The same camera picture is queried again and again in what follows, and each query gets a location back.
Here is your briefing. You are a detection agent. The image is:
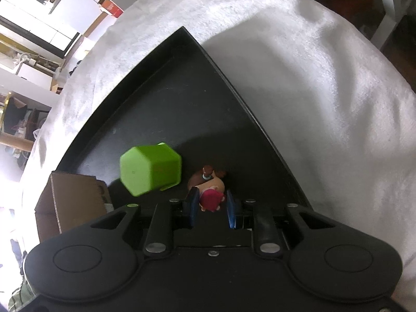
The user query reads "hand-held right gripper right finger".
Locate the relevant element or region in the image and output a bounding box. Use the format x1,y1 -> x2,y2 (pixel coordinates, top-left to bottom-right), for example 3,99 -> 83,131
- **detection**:
225,188 -> 335,258

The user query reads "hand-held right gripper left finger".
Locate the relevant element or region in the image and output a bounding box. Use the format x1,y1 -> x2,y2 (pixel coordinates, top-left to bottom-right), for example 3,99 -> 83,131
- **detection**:
88,187 -> 200,258

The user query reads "brown-haired toy figurine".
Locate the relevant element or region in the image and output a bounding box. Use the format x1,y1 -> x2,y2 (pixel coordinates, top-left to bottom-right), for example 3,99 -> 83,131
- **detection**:
188,166 -> 227,213

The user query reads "black rectangular tray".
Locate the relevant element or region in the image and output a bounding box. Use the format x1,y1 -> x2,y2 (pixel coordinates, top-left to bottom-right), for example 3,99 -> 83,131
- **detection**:
54,26 -> 315,225

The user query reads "brown cardboard box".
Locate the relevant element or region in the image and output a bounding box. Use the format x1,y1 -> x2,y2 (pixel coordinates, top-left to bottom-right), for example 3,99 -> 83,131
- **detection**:
34,172 -> 113,244

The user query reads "green toy block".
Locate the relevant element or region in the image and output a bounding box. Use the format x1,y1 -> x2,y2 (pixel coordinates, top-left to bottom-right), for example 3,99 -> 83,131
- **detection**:
120,142 -> 183,197

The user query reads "orange cardboard box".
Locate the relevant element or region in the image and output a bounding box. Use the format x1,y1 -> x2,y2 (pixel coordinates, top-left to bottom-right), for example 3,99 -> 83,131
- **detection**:
99,0 -> 125,18

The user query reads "white storage cabinet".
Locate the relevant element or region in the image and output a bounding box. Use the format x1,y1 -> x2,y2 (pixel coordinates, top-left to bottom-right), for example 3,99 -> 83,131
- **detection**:
0,0 -> 105,57

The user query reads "white table leg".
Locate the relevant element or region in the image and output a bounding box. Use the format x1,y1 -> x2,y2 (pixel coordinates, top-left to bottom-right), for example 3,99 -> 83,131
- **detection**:
373,0 -> 407,51

